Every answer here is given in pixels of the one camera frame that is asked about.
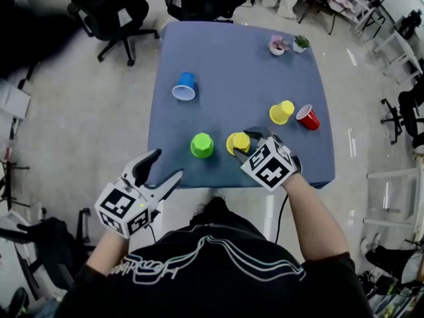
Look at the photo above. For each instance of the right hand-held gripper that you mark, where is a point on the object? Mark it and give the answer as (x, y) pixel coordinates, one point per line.
(268, 174)

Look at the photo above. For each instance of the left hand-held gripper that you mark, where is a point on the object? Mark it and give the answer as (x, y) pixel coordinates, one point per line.
(116, 207)

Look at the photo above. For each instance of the yellow paper cup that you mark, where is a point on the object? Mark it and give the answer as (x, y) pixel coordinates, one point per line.
(238, 141)
(281, 111)

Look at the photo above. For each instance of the green paper cup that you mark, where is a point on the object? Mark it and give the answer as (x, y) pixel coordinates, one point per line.
(202, 145)

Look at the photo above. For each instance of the red paper cup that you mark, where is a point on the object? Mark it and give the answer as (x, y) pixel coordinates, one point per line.
(309, 118)

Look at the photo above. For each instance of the blue paper cup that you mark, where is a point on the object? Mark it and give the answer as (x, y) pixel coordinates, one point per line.
(185, 81)

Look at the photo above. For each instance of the person's right forearm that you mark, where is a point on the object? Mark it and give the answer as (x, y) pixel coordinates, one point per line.
(314, 220)

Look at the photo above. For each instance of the person's left forearm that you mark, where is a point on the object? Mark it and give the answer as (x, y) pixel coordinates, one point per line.
(106, 253)

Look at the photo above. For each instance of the table with blue cloth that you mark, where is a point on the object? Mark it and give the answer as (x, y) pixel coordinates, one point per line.
(232, 78)

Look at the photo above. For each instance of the pink potted plant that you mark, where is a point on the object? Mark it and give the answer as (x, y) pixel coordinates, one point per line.
(277, 46)

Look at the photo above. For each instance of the green potted plant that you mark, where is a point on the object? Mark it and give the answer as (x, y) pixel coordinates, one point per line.
(300, 45)

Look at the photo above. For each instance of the person's black printed shirt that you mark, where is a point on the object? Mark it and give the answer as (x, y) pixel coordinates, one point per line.
(215, 277)

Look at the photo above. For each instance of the white box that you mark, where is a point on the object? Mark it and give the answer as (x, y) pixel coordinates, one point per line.
(13, 101)

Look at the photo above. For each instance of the white shelf rack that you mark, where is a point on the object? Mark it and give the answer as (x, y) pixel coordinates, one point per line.
(361, 2)

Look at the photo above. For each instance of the white frame table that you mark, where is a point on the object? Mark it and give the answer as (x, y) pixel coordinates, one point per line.
(394, 174)

